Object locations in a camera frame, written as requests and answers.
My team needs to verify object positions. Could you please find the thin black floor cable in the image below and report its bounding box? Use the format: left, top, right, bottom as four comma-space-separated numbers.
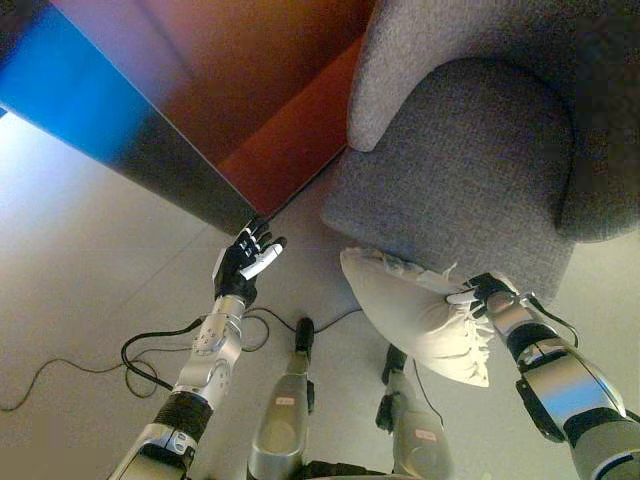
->
0, 357, 126, 413
312, 308, 365, 334
412, 359, 444, 422

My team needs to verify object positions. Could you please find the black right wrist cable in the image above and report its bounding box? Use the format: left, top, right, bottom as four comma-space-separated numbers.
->
524, 294, 581, 351

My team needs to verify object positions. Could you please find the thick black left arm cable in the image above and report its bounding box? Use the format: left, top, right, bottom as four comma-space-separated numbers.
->
121, 307, 271, 399

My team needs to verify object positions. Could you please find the black robot right foot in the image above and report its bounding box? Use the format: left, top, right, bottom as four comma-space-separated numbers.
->
382, 343, 409, 386

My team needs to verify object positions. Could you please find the black robot left foot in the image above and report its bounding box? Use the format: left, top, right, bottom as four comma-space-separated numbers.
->
292, 318, 316, 354

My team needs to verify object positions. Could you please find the grey fabric armchair sofa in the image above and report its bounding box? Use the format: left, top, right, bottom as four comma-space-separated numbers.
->
319, 0, 640, 306

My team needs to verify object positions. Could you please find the black robot foot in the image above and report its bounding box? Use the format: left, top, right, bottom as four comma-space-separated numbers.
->
382, 343, 409, 386
292, 318, 316, 354

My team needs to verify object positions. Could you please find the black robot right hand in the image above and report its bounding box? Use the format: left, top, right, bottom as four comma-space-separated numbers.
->
446, 272, 521, 321

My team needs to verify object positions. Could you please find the silver robot right leg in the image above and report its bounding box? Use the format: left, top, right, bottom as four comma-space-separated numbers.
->
377, 372, 454, 480

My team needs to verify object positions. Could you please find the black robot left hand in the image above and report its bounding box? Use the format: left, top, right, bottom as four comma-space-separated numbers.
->
213, 219, 289, 306

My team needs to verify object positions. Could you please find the white fringed pillow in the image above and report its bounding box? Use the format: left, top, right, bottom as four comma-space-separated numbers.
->
339, 247, 496, 390

